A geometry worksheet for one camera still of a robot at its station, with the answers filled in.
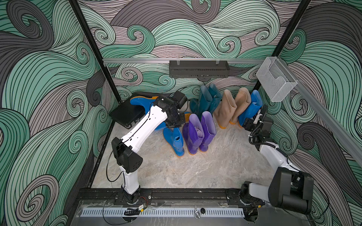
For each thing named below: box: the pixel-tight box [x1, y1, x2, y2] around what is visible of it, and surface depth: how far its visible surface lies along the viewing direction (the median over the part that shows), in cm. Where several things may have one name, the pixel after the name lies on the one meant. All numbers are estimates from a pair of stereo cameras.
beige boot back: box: [213, 89, 238, 130], surface depth 92 cm
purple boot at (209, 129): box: [199, 111, 217, 152], surface depth 76 cm
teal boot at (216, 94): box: [208, 83, 223, 113], surface depth 92 cm
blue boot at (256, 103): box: [238, 89, 264, 127], surface depth 87 cm
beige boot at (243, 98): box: [230, 87, 252, 125], surface depth 92 cm
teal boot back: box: [189, 85, 214, 118], surface depth 96 cm
